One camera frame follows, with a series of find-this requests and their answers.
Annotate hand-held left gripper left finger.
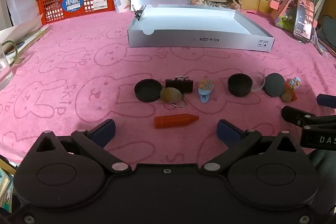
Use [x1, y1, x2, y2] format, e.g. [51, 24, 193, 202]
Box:
[34, 119, 132, 174]

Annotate red plastic basket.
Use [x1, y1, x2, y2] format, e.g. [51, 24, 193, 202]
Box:
[34, 0, 116, 25]

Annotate white paper sheet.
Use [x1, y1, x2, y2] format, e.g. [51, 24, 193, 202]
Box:
[5, 0, 42, 28]

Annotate dark grey stone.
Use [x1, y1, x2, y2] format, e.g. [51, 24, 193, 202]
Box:
[264, 72, 285, 97]

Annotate black round lid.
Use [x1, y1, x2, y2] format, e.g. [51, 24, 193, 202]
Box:
[134, 79, 163, 103]

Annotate small brown stone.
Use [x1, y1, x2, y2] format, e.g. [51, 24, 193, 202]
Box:
[280, 88, 293, 102]

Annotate clear round lid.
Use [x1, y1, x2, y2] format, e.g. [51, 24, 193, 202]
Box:
[249, 72, 265, 92]

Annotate small black binder clip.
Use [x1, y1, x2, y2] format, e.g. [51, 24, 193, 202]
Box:
[132, 5, 147, 21]

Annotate small red plastic piece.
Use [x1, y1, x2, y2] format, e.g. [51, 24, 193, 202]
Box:
[285, 82, 298, 101]

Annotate large black binder clip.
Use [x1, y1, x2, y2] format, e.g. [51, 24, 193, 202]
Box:
[165, 76, 194, 107]

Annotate glass mug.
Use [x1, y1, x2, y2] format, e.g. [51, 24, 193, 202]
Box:
[0, 40, 17, 89]

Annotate open notebook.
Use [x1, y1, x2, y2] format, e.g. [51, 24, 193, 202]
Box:
[0, 25, 51, 64]

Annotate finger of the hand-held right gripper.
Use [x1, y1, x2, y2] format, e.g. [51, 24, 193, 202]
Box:
[281, 106, 336, 130]
[316, 94, 336, 108]

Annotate pink rabbit-print towel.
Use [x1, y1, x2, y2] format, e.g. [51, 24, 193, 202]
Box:
[0, 7, 336, 169]

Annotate white cardboard box tray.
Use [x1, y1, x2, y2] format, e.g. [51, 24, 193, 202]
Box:
[128, 4, 275, 52]

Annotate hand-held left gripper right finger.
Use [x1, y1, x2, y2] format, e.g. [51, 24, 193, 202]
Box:
[201, 119, 306, 174]

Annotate smartphone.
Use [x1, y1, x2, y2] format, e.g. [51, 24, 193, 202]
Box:
[293, 0, 315, 43]

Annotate wooden drawer box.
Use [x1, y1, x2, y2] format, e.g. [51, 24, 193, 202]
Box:
[238, 0, 279, 14]

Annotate blue hair clip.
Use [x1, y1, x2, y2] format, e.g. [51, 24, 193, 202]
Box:
[197, 80, 214, 104]

